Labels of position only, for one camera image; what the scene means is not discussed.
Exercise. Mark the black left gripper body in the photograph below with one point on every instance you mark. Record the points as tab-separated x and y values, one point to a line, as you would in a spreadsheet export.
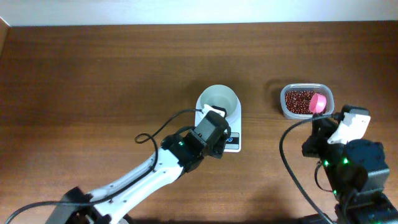
216	150

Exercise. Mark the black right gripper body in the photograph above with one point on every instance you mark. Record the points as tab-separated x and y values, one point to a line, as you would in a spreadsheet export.
321	125

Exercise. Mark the pink measuring scoop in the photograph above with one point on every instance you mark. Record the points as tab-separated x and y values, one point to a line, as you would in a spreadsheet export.
317	103

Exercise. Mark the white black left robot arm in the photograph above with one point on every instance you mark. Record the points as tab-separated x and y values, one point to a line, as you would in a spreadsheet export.
178	154

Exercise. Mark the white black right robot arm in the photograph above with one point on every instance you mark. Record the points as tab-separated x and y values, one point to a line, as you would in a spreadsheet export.
356	171

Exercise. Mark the white digital kitchen scale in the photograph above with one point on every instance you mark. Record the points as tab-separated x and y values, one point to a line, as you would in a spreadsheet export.
233	143

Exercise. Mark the white round bowl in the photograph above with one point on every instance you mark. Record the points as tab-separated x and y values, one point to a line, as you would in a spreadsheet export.
221	96

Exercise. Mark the clear plastic container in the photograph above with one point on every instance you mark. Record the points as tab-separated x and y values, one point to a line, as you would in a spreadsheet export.
319	88

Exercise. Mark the red adzuki beans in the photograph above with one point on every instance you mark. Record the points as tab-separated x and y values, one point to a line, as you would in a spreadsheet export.
298	101

